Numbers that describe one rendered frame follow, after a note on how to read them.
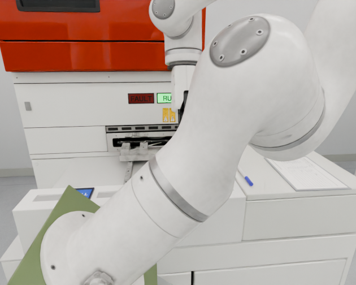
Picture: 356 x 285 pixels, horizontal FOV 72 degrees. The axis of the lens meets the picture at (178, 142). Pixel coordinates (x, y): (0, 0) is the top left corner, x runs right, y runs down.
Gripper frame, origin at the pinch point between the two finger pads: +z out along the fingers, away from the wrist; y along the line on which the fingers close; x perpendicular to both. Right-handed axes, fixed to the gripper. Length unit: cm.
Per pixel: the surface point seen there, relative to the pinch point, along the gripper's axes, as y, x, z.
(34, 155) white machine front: -63, -64, 15
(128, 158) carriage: -48, -19, 15
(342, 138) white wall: -219, 222, 36
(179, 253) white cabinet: -2.3, -1.7, 32.0
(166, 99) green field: -57, -1, -10
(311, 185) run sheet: -1.1, 33.6, 14.8
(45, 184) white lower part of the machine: -66, -62, 30
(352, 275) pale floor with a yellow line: -70, 112, 99
